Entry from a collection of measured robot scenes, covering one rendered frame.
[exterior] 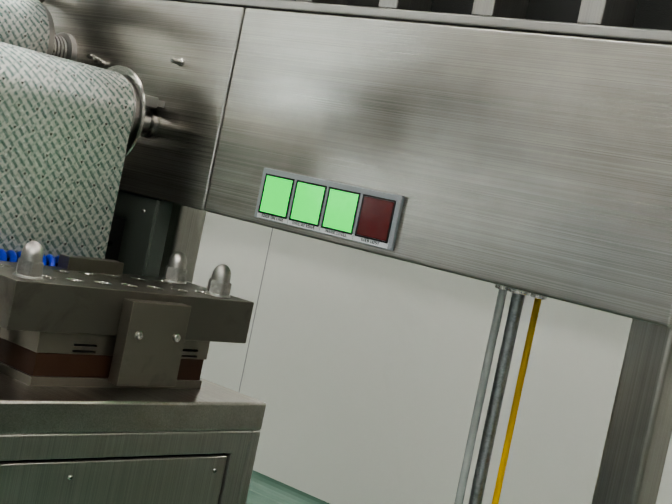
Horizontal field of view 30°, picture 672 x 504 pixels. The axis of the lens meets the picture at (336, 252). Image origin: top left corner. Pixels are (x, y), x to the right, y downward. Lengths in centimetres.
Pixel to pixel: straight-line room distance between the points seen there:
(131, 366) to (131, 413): 7
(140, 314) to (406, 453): 294
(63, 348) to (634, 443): 71
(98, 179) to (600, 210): 74
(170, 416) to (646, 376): 60
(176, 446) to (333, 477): 306
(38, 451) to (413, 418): 304
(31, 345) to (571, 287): 65
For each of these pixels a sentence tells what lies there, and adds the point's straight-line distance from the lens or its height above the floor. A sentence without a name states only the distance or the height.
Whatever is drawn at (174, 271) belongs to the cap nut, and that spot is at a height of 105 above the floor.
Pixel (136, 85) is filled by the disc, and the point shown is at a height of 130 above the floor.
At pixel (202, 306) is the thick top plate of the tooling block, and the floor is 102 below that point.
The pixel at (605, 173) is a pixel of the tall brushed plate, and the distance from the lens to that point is 143.
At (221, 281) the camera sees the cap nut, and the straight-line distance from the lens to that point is 176.
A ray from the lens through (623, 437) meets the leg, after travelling 158.
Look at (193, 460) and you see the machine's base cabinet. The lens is 170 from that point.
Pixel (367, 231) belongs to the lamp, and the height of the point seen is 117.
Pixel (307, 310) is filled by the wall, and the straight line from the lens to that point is 481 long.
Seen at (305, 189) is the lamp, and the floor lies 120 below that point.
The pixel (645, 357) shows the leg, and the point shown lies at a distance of 156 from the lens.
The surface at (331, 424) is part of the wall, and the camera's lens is 471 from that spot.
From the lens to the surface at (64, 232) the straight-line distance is 180.
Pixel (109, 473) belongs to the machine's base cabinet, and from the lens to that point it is 161.
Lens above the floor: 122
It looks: 3 degrees down
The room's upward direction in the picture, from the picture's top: 12 degrees clockwise
